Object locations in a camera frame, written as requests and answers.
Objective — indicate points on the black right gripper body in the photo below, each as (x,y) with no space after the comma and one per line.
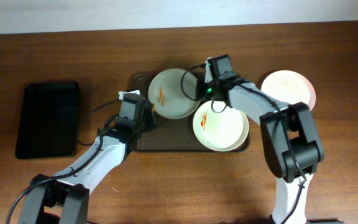
(202,86)

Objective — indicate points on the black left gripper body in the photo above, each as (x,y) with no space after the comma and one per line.
(148,115)

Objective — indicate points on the cream plate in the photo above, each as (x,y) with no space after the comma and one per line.
(219,127)

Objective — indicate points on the pale green plate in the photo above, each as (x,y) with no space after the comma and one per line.
(165,91)

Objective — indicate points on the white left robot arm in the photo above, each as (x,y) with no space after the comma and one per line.
(64,197)

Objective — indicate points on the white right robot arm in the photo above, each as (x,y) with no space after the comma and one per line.
(291,143)

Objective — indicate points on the black rectangular tray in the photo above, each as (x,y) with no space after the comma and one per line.
(49,120)

